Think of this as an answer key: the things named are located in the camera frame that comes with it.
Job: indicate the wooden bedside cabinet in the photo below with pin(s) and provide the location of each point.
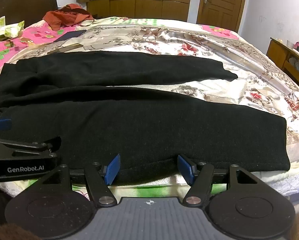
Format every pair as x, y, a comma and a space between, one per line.
277, 52

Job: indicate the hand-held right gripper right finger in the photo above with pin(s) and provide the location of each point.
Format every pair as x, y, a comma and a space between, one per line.
186, 170

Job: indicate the brown fuzzy clothing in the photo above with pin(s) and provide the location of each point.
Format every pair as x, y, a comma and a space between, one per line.
4, 232

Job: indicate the black pants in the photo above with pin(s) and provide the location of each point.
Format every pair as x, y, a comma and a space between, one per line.
139, 125

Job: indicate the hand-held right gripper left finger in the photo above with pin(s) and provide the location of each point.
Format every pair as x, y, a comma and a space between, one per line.
112, 169

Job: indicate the green white plastic bag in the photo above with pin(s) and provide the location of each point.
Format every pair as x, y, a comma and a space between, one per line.
4, 28

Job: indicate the silver floral quilt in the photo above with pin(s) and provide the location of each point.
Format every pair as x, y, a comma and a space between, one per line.
164, 40

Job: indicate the wooden door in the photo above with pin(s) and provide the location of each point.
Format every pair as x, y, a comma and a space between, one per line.
222, 2

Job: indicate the dark wooden headboard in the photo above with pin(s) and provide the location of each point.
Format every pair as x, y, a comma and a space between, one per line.
22, 2

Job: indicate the red-brown garment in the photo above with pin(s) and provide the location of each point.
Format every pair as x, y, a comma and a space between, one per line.
67, 15

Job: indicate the pink printed bed sheet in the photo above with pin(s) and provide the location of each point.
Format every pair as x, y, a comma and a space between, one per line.
34, 33

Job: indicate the cream fleece blanket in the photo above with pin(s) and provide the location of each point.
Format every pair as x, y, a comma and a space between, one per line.
284, 182

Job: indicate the gold flat box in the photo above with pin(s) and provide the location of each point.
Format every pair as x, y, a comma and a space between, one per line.
70, 48

